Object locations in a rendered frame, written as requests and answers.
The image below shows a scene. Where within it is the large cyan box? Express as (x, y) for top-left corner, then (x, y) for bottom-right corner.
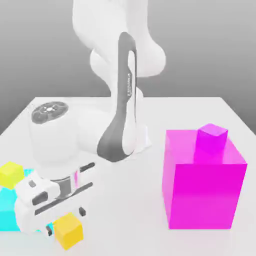
(0, 168), (55, 233)

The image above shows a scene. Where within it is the small purple cube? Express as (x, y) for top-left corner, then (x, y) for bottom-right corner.
(194, 123), (229, 159)

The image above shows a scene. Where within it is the small yellow cube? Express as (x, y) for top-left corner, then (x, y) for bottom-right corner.
(0, 161), (25, 190)

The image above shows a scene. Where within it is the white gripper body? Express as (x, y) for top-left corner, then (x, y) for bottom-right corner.
(14, 180), (95, 236)

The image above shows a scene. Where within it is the small orange cube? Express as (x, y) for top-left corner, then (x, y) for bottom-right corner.
(53, 212), (84, 251)

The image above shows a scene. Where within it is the large magenta box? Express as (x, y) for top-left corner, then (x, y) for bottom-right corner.
(162, 129), (249, 230)

